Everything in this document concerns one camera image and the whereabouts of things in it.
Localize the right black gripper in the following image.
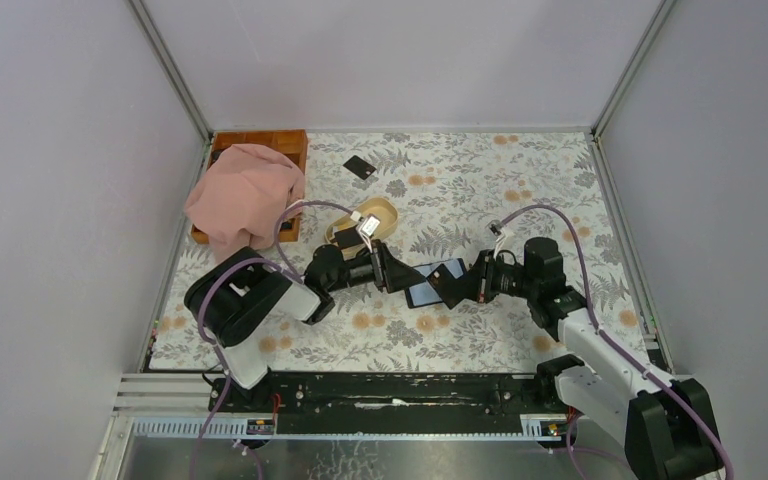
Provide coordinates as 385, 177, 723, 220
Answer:
445, 249, 538, 304

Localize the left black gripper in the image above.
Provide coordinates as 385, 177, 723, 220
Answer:
324, 238, 424, 294

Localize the black card holder wallet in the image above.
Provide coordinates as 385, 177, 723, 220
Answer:
405, 258, 466, 309

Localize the black credit card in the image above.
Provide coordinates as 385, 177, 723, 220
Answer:
343, 155, 376, 180
333, 227, 366, 250

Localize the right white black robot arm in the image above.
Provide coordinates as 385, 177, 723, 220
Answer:
427, 237, 729, 479

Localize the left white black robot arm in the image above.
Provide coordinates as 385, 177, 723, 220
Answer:
184, 240, 426, 411

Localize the beige oval tray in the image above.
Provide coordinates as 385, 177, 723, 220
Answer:
325, 197, 399, 259

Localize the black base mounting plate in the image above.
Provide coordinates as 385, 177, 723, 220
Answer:
208, 371, 573, 436

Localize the wooden compartment box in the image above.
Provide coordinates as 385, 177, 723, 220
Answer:
190, 129, 308, 245

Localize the pink cloth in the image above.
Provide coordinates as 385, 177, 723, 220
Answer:
184, 144, 305, 263

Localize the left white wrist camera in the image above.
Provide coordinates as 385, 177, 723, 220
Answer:
350, 210, 381, 251

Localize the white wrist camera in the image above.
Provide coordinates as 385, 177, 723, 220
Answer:
488, 221, 510, 259
350, 210, 381, 251

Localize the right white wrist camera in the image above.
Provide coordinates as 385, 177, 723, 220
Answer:
488, 221, 510, 259

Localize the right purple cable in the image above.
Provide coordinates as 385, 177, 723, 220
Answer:
489, 203, 736, 480

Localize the aluminium front rail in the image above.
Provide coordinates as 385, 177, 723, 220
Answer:
133, 411, 566, 443

